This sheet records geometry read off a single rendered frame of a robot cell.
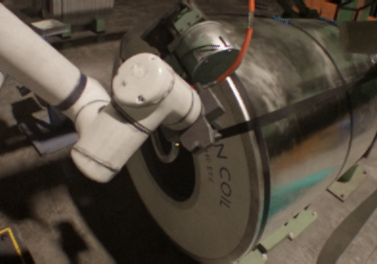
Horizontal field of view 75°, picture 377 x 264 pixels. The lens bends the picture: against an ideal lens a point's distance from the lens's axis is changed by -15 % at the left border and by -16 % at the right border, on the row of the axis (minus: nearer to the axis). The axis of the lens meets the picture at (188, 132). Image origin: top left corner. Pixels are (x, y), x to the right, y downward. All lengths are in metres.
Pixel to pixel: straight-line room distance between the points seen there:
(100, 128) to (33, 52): 0.17
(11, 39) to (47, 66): 0.08
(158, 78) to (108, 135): 0.12
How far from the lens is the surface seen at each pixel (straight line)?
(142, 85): 0.40
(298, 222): 2.24
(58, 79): 0.52
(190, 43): 0.71
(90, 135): 0.45
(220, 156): 0.98
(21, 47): 0.49
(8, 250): 1.67
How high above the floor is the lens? 1.61
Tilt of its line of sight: 34 degrees down
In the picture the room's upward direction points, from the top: 7 degrees clockwise
